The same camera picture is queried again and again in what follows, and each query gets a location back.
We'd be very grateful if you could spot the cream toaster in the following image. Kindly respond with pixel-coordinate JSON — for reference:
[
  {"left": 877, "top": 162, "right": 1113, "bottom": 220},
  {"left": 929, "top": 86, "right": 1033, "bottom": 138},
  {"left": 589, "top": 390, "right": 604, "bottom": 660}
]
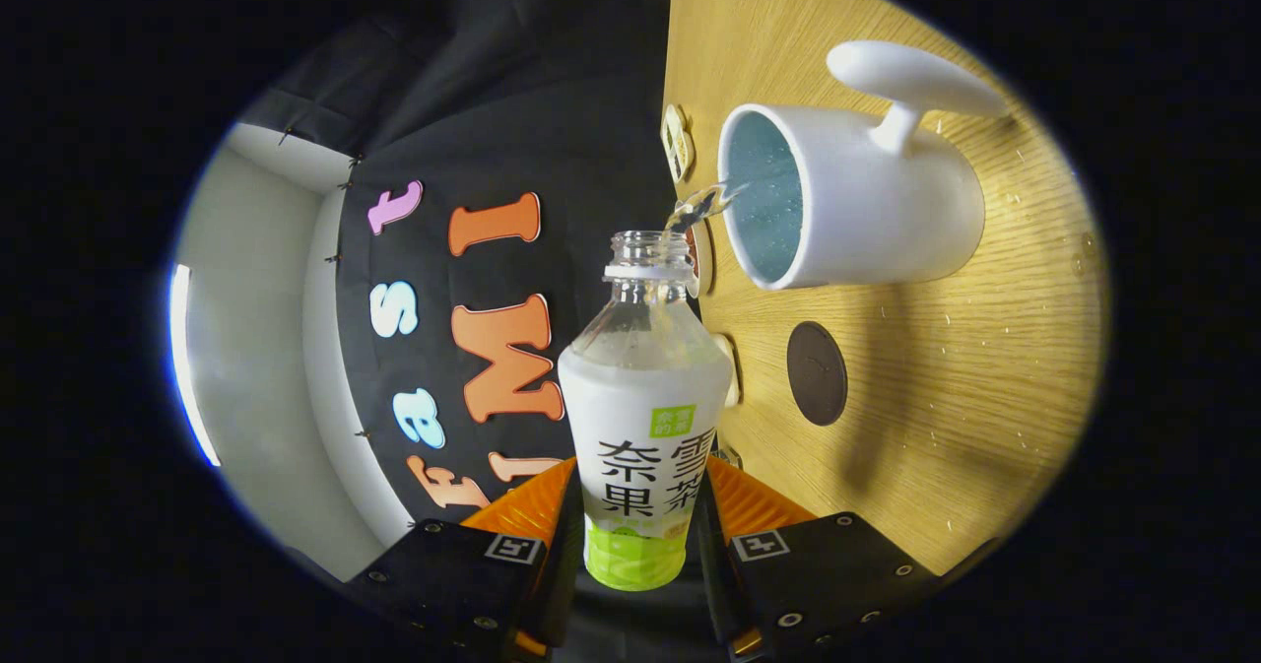
[{"left": 711, "top": 333, "right": 742, "bottom": 410}]

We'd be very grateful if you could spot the dark brown round coaster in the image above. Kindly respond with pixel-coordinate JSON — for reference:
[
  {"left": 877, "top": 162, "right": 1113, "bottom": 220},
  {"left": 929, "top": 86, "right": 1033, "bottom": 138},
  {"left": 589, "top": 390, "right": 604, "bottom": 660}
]
[{"left": 786, "top": 322, "right": 849, "bottom": 427}]

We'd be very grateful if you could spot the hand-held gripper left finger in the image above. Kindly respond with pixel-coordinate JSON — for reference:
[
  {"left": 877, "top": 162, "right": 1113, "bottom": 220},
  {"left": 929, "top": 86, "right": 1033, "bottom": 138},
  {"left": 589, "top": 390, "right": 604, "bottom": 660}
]
[{"left": 343, "top": 456, "right": 589, "bottom": 662}]

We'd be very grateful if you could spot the small white plate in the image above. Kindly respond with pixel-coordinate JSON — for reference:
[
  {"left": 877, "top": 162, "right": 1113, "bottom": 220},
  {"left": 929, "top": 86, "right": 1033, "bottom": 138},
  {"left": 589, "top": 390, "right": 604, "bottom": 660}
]
[{"left": 687, "top": 215, "right": 715, "bottom": 299}]

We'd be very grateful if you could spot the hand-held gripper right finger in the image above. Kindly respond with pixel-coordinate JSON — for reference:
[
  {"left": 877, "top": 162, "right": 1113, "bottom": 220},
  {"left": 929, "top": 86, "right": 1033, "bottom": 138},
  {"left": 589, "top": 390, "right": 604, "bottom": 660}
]
[{"left": 695, "top": 454, "right": 937, "bottom": 662}]

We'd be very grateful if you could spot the clear juice bottle green label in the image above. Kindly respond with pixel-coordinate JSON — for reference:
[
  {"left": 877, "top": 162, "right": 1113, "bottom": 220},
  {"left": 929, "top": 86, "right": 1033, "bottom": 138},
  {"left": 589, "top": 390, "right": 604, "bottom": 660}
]
[{"left": 558, "top": 231, "right": 735, "bottom": 592}]

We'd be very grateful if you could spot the white divided dish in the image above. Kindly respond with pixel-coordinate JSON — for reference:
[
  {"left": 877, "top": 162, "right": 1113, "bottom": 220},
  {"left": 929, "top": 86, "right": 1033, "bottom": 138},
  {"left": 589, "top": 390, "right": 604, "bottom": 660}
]
[{"left": 662, "top": 103, "right": 696, "bottom": 183}]

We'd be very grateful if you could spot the wooden table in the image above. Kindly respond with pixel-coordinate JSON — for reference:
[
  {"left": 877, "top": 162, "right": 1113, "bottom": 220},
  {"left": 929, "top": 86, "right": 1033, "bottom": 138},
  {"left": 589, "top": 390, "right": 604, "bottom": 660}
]
[{"left": 662, "top": 0, "right": 1109, "bottom": 577}]

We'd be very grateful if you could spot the white cup blue inside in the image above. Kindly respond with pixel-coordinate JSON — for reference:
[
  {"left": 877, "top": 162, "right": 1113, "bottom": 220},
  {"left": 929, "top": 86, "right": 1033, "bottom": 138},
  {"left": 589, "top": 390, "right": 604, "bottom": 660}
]
[{"left": 717, "top": 40, "right": 1011, "bottom": 292}]

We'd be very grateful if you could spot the black backdrop cloth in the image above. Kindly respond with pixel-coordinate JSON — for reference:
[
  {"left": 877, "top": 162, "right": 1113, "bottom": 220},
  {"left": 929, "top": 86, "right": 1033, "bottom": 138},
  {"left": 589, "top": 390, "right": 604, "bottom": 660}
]
[{"left": 241, "top": 0, "right": 681, "bottom": 528}]

